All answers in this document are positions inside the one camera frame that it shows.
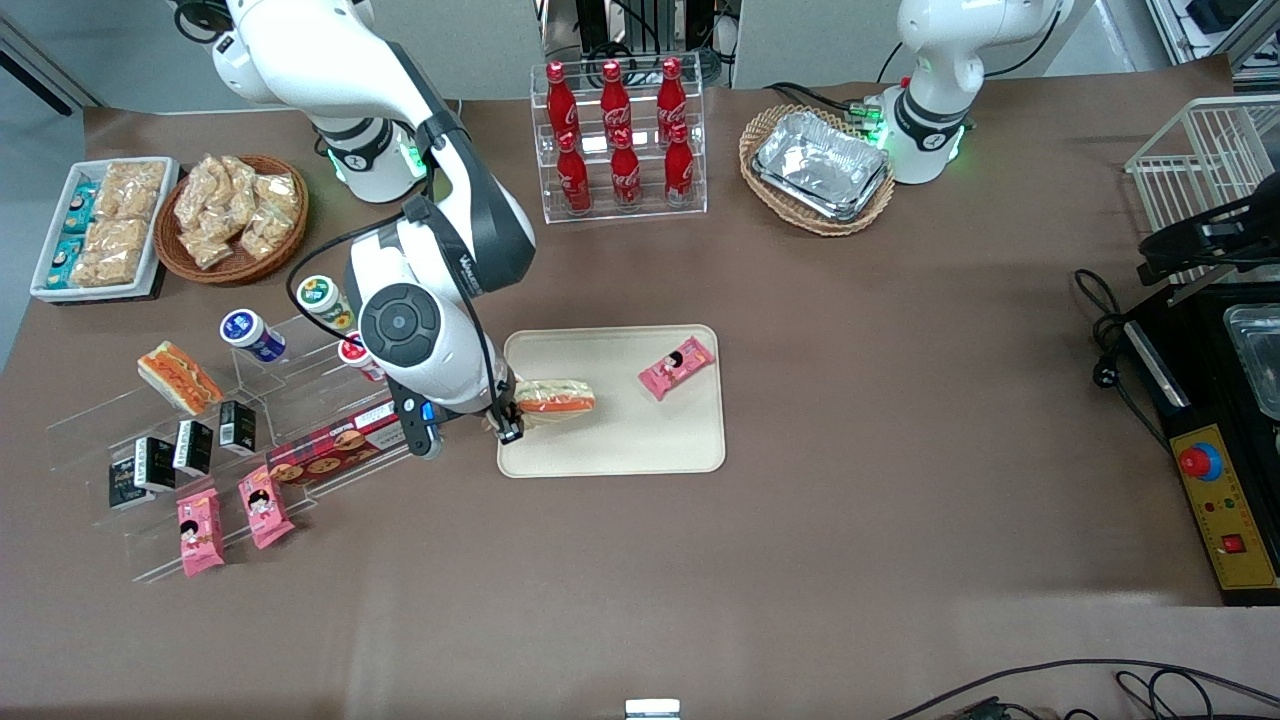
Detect small wrapped sandwich orange filling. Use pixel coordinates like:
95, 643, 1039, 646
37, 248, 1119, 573
137, 341, 224, 417

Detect blue lid snack cup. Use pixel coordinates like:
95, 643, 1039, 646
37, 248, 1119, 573
219, 308, 289, 364

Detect steel food container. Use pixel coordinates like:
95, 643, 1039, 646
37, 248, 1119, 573
1221, 304, 1280, 422

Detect red lid snack cup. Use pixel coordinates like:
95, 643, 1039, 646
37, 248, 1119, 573
337, 332, 387, 385

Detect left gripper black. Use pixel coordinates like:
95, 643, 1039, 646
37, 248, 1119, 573
1138, 195, 1280, 286

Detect large triangular sandwich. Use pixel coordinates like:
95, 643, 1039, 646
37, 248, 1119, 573
514, 377, 598, 430

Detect black equipment stand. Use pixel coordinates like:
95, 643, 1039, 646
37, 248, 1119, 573
538, 0, 743, 89

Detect long red cookie box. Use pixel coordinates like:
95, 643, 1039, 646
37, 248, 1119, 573
267, 398, 413, 487

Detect stacked aluminium foil trays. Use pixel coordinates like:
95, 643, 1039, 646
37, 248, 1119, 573
751, 110, 892, 223

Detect black sealing machine yellow panel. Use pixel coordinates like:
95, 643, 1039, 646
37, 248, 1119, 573
1118, 280, 1280, 609

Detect red cola bottle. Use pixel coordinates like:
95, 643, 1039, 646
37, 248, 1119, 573
663, 121, 697, 207
609, 129, 643, 210
545, 61, 580, 141
656, 56, 690, 131
599, 59, 634, 139
556, 131, 594, 215

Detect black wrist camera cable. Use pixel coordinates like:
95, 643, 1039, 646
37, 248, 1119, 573
286, 128, 507, 433

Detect blue wrapped snack pack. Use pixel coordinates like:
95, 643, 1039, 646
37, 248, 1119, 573
63, 180, 101, 234
46, 236, 87, 292

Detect black power cable with plug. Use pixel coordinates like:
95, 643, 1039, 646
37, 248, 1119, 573
1074, 267, 1173, 453

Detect white wire basket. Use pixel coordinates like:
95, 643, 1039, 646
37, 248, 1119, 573
1124, 95, 1280, 286

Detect pink cartoon snack pack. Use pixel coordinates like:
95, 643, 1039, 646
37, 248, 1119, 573
638, 336, 717, 402
176, 487, 227, 579
237, 465, 296, 551

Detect beige plastic serving tray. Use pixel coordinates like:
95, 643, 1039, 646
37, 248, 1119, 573
497, 324, 726, 479

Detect clear acrylic bottle rack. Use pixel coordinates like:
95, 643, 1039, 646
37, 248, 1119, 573
529, 60, 710, 225

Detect aluminium frame shelf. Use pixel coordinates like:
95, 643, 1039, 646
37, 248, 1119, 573
1143, 0, 1280, 73

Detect green lid snack cup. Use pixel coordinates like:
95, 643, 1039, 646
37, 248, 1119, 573
296, 275, 359, 331

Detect small clear acrylic step stand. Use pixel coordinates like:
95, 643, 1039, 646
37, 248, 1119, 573
228, 287, 401, 403

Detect light tan oval wicker basket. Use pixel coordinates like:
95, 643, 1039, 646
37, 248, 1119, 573
739, 104, 897, 238

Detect long thin black cable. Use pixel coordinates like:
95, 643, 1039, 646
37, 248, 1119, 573
884, 657, 1280, 720

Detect dark brown round wicker basket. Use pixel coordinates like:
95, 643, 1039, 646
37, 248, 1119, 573
154, 153, 310, 287

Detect clear peanut brittle pack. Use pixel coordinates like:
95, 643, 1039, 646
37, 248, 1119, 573
98, 160, 167, 222
68, 255, 143, 291
84, 217, 152, 263

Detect white rectangular snack bin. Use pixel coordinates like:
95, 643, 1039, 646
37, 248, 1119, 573
29, 157, 182, 304

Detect looped thin black cable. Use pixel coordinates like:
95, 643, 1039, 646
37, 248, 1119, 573
1114, 667, 1223, 720

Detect black arm base cables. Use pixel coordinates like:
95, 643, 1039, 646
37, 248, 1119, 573
765, 80, 906, 126

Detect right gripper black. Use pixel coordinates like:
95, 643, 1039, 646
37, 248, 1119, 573
397, 384, 527, 462

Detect silver metal handle bar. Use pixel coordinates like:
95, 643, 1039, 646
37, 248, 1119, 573
1124, 319, 1192, 410

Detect small black drink carton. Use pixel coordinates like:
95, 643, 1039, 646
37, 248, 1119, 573
218, 399, 259, 457
172, 419, 215, 479
107, 458, 153, 512
133, 436, 179, 494

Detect large clear acrylic step stand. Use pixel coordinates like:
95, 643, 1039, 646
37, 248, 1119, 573
44, 388, 443, 585

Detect clear peanut snack bag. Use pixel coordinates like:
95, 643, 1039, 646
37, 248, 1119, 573
238, 172, 300, 261
180, 225, 237, 271
220, 155, 265, 229
175, 158, 233, 233

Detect red emergency stop button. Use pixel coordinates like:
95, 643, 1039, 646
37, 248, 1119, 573
1177, 442, 1224, 482

